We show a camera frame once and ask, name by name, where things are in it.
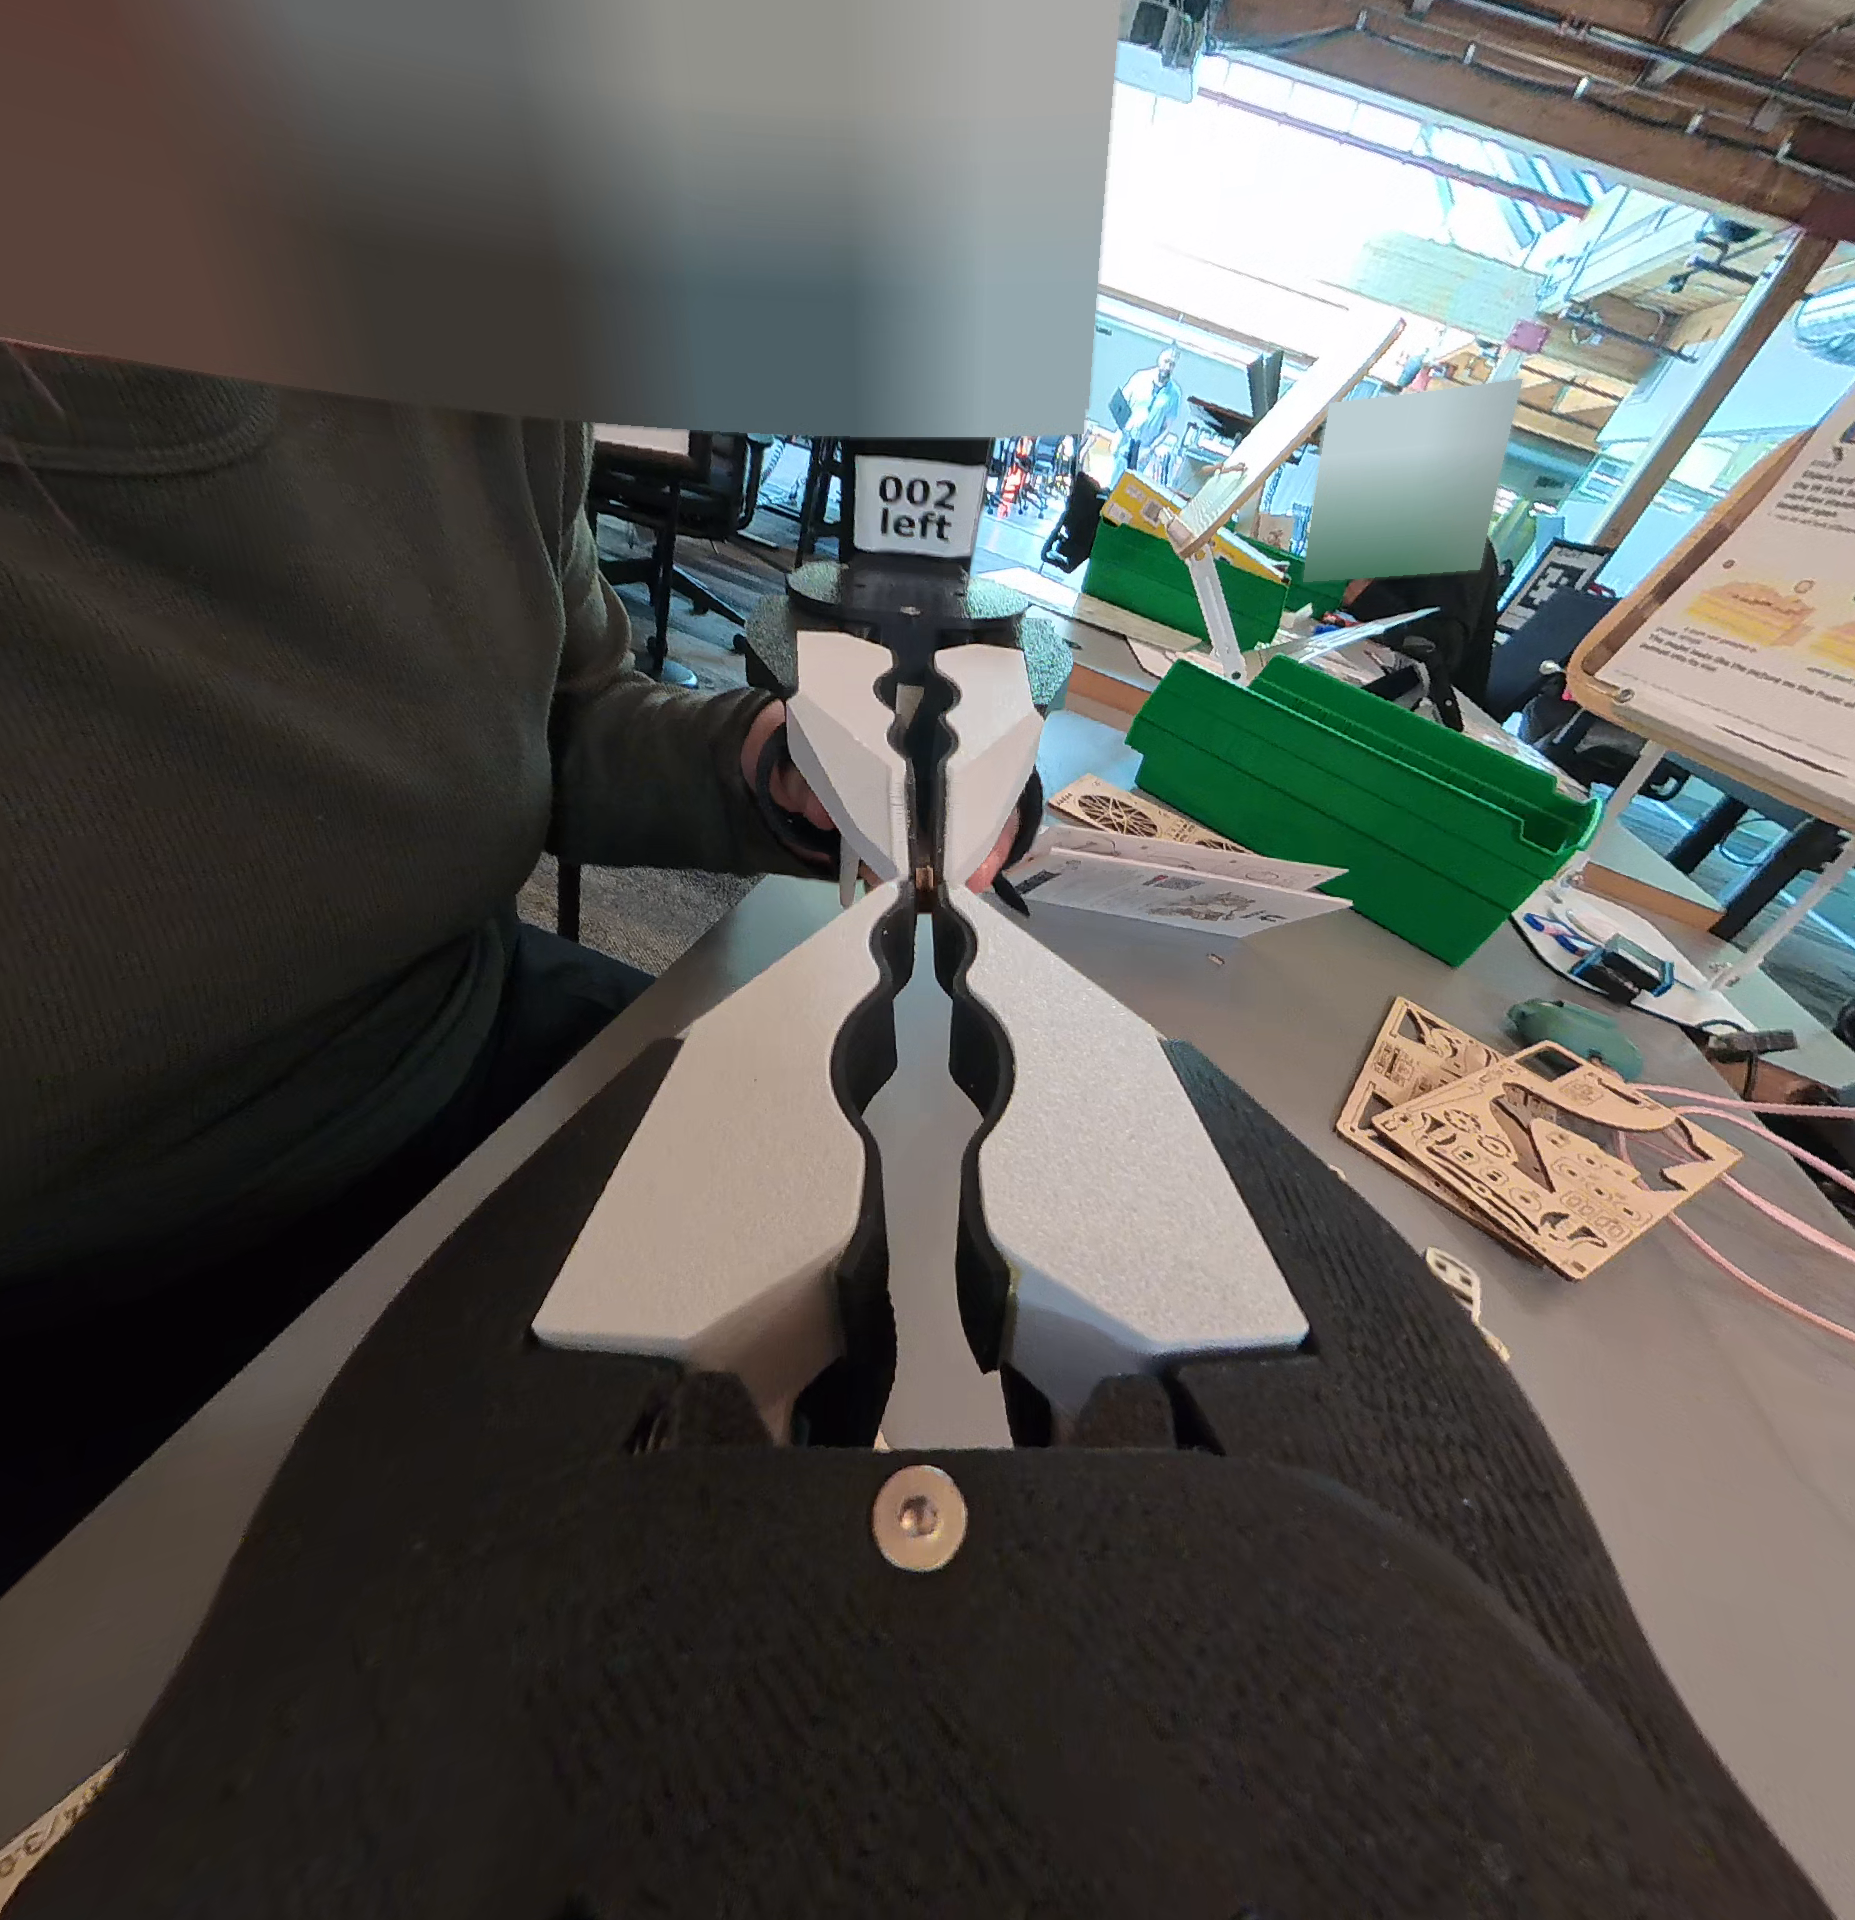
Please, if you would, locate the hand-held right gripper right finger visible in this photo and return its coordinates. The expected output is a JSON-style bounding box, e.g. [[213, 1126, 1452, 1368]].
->
[[915, 884, 1313, 1447]]

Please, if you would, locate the small blue black device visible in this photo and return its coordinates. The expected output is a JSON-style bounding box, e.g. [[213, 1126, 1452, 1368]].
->
[[1522, 907, 1680, 1010]]

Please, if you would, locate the yellow box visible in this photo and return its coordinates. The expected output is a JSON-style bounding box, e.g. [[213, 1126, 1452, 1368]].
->
[[1103, 470, 1291, 583]]

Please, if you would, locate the laser-cut wooden part sheet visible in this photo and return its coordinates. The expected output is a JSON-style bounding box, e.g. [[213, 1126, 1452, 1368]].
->
[[1373, 1039, 1746, 1286], [1335, 996, 1560, 1206]]

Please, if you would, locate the white stand frame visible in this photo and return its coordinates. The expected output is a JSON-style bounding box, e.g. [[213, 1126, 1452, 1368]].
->
[[1518, 737, 1855, 1001]]

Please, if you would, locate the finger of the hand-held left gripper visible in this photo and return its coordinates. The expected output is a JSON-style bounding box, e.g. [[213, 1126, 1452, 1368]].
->
[[783, 625, 919, 910], [915, 643, 1047, 889]]

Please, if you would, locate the person's upper body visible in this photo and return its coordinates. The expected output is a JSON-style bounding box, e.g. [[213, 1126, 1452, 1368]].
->
[[0, 332, 673, 1308]]

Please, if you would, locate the tilted wooden board stand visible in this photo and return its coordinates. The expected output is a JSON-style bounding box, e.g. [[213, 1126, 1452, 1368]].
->
[[1167, 314, 1410, 686]]

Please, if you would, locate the black white marker tag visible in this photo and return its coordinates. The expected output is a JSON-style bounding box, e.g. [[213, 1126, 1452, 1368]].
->
[[1496, 535, 1614, 635]]

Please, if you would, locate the teal plastic tool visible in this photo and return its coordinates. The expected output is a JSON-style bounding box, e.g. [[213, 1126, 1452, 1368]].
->
[[1504, 996, 1642, 1075]]

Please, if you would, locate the green plastic bin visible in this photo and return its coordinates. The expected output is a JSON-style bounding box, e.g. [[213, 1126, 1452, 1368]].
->
[[1127, 649, 1602, 971], [1083, 505, 1351, 649]]

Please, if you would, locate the wooden sheet with wheel cutouts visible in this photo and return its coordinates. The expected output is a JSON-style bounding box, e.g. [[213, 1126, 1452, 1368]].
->
[[1047, 770, 1261, 857]]

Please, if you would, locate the person's left forearm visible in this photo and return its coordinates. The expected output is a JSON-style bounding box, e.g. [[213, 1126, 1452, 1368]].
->
[[543, 659, 809, 882]]

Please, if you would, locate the folded instruction leaflet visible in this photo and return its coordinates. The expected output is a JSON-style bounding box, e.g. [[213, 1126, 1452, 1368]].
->
[[999, 839, 1357, 942]]

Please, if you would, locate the person's left hand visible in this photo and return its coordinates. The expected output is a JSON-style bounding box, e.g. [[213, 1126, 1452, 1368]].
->
[[759, 734, 1049, 919]]

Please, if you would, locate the instruction sheet board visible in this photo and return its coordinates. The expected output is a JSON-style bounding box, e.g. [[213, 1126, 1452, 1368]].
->
[[1562, 341, 1855, 845]]

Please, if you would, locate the black office chair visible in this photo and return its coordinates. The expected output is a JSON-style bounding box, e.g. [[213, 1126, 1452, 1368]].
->
[[587, 431, 773, 680]]

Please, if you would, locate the pink cable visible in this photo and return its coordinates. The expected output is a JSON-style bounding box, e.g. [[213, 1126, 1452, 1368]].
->
[[1612, 1075, 1855, 1362]]

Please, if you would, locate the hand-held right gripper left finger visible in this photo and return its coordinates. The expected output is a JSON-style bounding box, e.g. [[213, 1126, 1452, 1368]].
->
[[531, 878, 919, 1447]]

